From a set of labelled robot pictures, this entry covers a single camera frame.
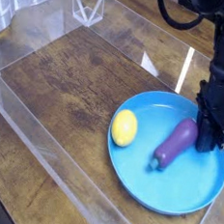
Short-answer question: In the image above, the blue round tray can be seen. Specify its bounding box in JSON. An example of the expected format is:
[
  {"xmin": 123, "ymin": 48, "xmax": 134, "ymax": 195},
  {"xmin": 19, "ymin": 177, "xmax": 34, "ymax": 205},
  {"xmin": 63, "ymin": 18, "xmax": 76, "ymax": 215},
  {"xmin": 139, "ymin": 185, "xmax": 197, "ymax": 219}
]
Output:
[{"xmin": 107, "ymin": 91, "xmax": 224, "ymax": 215}]

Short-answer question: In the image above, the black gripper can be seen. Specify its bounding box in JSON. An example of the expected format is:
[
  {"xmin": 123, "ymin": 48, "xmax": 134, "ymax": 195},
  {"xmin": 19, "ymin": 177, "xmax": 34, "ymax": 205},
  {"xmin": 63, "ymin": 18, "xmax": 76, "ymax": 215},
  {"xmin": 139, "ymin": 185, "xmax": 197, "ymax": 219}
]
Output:
[{"xmin": 196, "ymin": 63, "xmax": 224, "ymax": 153}]

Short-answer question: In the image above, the yellow toy lemon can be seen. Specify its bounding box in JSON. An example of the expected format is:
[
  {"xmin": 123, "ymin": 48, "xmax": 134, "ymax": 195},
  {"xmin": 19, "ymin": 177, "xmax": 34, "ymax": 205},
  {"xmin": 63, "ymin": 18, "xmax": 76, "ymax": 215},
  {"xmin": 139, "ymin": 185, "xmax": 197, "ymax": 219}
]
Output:
[{"xmin": 110, "ymin": 109, "xmax": 138, "ymax": 147}]

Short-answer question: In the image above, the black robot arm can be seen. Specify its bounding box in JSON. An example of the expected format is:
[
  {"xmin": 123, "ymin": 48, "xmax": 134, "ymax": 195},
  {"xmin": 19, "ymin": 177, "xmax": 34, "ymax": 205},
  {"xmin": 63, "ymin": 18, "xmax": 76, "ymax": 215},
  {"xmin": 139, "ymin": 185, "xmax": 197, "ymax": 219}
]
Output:
[{"xmin": 190, "ymin": 0, "xmax": 224, "ymax": 153}]

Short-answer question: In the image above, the purple toy eggplant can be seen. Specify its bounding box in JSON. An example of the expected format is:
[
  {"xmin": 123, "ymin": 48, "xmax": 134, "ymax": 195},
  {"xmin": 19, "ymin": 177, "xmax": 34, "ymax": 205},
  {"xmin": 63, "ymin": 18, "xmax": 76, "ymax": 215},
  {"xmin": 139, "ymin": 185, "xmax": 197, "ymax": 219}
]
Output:
[{"xmin": 149, "ymin": 118, "xmax": 198, "ymax": 170}]

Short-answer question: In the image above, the clear acrylic enclosure wall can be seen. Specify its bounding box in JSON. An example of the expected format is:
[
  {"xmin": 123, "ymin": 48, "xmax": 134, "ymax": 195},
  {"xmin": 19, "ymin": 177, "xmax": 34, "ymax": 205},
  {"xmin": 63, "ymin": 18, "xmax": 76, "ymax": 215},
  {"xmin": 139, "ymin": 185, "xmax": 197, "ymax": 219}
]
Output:
[{"xmin": 0, "ymin": 0, "xmax": 224, "ymax": 224}]

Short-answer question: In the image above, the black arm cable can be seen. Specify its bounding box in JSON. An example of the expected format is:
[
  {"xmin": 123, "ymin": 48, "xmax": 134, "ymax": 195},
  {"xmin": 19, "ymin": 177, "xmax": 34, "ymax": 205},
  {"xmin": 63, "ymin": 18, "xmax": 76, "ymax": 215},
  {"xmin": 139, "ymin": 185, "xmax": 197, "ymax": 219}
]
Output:
[{"xmin": 153, "ymin": 0, "xmax": 207, "ymax": 34}]

